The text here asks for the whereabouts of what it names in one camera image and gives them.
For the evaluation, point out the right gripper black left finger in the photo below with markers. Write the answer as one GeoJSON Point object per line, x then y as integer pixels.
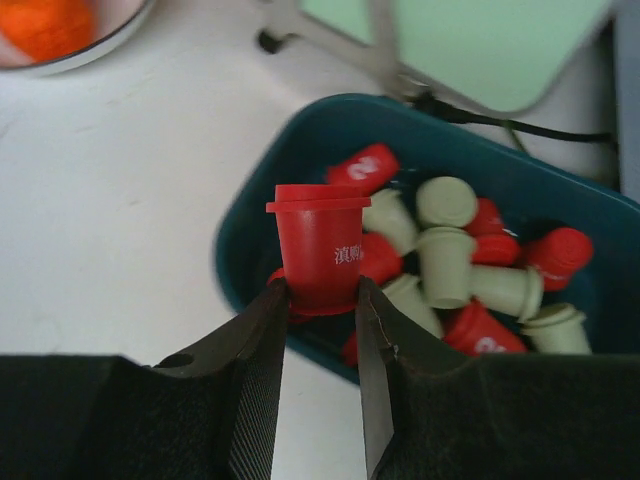
{"type": "Point", "coordinates": [208, 411]}

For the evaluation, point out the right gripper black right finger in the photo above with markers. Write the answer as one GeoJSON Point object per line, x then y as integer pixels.
{"type": "Point", "coordinates": [431, 412]}

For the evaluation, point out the green capsule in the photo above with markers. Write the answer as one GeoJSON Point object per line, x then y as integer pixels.
{"type": "Point", "coordinates": [404, 293]}
{"type": "Point", "coordinates": [446, 201]}
{"type": "Point", "coordinates": [445, 264]}
{"type": "Point", "coordinates": [558, 329]}
{"type": "Point", "coordinates": [388, 216]}
{"type": "Point", "coordinates": [514, 292]}

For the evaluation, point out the green capsule bottom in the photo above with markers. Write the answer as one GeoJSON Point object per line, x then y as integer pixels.
{"type": "Point", "coordinates": [514, 292]}

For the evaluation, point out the red capsule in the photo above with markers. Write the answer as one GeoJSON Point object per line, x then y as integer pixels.
{"type": "Point", "coordinates": [370, 169]}
{"type": "Point", "coordinates": [474, 331]}
{"type": "Point", "coordinates": [320, 233]}
{"type": "Point", "coordinates": [487, 220]}
{"type": "Point", "coordinates": [380, 262]}
{"type": "Point", "coordinates": [558, 256]}
{"type": "Point", "coordinates": [496, 250]}
{"type": "Point", "coordinates": [349, 351]}
{"type": "Point", "coordinates": [277, 277]}

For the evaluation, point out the red capsule top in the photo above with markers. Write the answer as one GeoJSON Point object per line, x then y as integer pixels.
{"type": "Point", "coordinates": [320, 233]}

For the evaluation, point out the teal plastic storage basket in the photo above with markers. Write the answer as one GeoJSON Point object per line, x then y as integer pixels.
{"type": "Point", "coordinates": [532, 197]}

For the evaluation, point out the green cutting board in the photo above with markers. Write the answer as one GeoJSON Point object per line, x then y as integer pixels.
{"type": "Point", "coordinates": [501, 56]}

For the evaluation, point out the metal cutting board stand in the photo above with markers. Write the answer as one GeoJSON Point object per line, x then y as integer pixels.
{"type": "Point", "coordinates": [285, 20]}

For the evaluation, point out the fruit bowl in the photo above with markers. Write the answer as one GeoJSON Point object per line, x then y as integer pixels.
{"type": "Point", "coordinates": [116, 22]}

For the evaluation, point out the orange fruit right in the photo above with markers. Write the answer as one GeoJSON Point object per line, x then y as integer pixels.
{"type": "Point", "coordinates": [49, 29]}

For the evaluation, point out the grey induction cooker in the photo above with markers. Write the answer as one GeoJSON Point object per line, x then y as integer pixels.
{"type": "Point", "coordinates": [626, 51]}

